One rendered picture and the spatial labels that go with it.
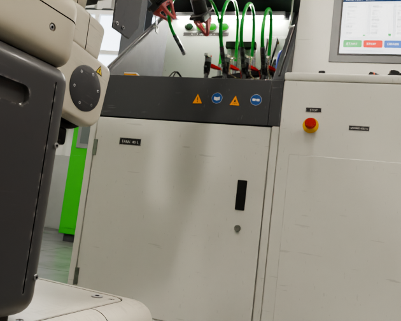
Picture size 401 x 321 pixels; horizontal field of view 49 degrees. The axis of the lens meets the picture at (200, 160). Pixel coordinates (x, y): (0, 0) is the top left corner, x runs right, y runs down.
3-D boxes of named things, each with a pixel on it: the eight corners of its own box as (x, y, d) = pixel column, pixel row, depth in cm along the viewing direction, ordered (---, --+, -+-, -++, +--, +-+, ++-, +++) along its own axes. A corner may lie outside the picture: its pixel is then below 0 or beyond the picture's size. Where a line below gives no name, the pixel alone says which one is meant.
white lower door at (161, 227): (69, 303, 157) (97, 116, 165) (72, 302, 160) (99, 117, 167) (249, 338, 140) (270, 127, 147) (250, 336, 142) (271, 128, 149)
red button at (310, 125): (301, 130, 141) (302, 114, 142) (302, 132, 145) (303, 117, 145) (317, 131, 140) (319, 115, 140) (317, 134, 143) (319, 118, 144)
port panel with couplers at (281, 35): (256, 92, 203) (263, 27, 206) (257, 93, 206) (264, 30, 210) (284, 93, 199) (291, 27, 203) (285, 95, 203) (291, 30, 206)
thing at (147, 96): (101, 115, 165) (107, 74, 167) (107, 118, 169) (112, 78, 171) (267, 125, 148) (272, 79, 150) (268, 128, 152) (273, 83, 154)
